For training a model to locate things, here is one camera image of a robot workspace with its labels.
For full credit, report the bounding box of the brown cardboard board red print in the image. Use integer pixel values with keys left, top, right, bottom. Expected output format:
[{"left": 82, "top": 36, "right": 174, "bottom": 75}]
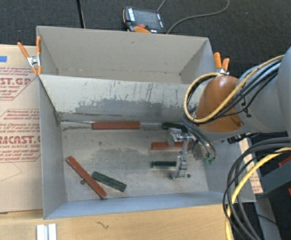
[{"left": 0, "top": 43, "right": 264, "bottom": 215}]

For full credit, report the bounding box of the dark green flat block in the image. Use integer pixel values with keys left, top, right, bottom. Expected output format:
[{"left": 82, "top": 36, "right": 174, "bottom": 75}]
[
  {"left": 150, "top": 160, "right": 178, "bottom": 169},
  {"left": 161, "top": 121, "right": 187, "bottom": 132},
  {"left": 91, "top": 171, "right": 128, "bottom": 193}
]

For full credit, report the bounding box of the red-brown flat block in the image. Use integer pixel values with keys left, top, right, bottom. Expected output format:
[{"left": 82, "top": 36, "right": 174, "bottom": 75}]
[
  {"left": 150, "top": 140, "right": 194, "bottom": 152},
  {"left": 65, "top": 155, "right": 108, "bottom": 200},
  {"left": 91, "top": 120, "right": 142, "bottom": 131}
]

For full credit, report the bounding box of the grey metal bin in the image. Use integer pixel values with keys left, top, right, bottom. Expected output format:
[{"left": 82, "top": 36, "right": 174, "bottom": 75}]
[{"left": 36, "top": 25, "right": 257, "bottom": 221}]

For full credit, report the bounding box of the black cylinder on white bracket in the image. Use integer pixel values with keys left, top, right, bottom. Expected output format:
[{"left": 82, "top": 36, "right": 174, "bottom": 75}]
[{"left": 226, "top": 133, "right": 259, "bottom": 144}]

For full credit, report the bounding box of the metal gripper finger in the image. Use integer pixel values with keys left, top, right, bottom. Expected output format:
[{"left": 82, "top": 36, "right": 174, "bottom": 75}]
[
  {"left": 170, "top": 155, "right": 188, "bottom": 180},
  {"left": 167, "top": 128, "right": 187, "bottom": 149}
]

